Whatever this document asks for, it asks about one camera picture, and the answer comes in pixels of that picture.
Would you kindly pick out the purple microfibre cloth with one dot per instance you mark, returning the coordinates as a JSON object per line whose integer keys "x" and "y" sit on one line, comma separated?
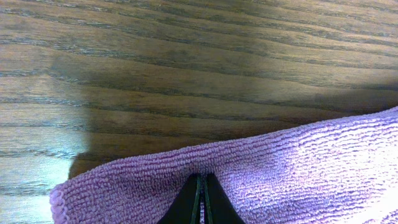
{"x": 335, "y": 171}

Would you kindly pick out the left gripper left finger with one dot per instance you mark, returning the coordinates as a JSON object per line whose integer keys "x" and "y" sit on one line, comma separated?
{"x": 185, "y": 208}

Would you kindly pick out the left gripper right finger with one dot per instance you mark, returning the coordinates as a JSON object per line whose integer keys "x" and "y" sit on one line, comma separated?
{"x": 218, "y": 208}

